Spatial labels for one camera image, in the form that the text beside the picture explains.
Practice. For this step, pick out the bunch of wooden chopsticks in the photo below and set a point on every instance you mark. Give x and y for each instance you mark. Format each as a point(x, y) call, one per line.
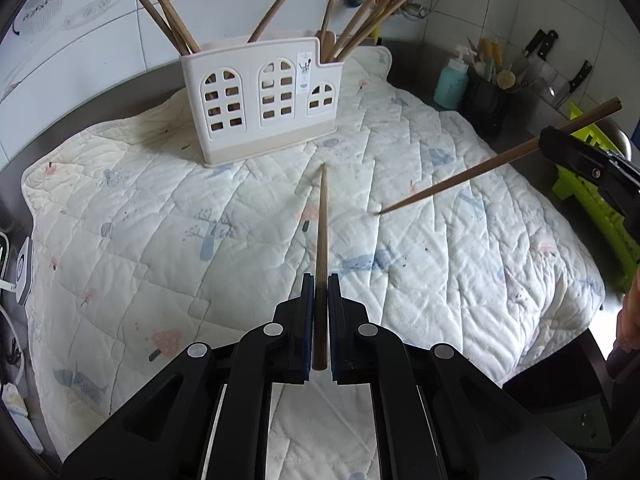
point(172, 15)

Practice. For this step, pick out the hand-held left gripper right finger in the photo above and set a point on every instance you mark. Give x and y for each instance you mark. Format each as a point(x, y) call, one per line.
point(336, 330)

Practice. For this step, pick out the long wooden chopstick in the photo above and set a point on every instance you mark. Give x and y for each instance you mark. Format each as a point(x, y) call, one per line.
point(321, 235)
point(450, 180)

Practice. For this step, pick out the person's right forearm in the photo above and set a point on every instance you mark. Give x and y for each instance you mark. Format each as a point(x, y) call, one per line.
point(629, 325)

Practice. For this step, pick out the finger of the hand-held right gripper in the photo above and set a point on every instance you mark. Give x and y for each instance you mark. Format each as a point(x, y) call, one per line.
point(570, 152)

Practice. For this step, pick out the white flat device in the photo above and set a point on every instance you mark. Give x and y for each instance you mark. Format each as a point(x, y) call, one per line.
point(24, 270)

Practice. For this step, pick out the green plastic dish rack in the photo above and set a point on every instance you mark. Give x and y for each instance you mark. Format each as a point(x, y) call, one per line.
point(590, 200)

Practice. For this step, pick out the metal valve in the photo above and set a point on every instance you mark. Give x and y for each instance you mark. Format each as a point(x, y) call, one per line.
point(415, 8)

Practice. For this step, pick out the black utensil holder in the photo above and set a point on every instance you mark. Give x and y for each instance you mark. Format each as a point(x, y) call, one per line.
point(482, 105)

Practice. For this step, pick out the white plastic chopstick holder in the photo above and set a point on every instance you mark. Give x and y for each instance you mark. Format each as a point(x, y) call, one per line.
point(270, 149)

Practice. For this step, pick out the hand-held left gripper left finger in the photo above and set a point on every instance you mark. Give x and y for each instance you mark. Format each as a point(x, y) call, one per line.
point(305, 330)

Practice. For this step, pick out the white quilted mat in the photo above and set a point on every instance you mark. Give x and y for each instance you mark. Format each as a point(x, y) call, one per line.
point(150, 210)

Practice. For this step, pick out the wooden spoon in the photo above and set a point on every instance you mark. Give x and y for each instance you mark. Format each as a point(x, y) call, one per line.
point(506, 78)

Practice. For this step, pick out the teal pump bottle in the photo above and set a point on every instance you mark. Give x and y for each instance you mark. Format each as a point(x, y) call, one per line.
point(450, 85)

